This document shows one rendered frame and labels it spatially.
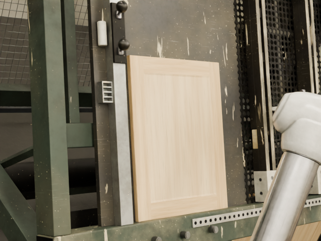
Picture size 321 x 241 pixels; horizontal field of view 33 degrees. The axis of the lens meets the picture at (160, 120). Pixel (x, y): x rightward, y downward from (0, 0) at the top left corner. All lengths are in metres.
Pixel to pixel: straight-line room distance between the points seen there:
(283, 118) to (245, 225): 0.79
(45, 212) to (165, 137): 0.52
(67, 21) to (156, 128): 0.48
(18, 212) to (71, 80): 0.48
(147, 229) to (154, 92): 0.47
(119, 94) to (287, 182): 0.65
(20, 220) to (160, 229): 0.47
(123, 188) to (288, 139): 0.59
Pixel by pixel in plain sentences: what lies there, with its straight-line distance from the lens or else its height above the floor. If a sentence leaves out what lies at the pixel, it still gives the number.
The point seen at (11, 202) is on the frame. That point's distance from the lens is 1.99.
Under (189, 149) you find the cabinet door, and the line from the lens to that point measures 2.03.
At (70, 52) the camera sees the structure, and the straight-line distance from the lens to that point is 1.85.
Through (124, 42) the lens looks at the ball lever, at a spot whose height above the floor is 1.45.
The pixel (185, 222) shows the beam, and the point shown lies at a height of 0.89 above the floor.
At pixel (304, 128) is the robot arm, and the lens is 1.49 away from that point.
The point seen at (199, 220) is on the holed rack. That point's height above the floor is 0.89.
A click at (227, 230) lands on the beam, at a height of 0.84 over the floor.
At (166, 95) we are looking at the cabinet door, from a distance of 1.98.
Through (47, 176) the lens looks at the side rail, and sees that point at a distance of 1.68.
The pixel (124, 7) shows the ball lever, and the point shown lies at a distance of 1.75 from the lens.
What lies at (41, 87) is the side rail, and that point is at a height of 1.26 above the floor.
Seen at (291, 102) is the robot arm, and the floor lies 1.50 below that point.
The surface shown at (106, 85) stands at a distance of 1.84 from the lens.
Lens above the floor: 1.89
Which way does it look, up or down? 21 degrees down
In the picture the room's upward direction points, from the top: 19 degrees clockwise
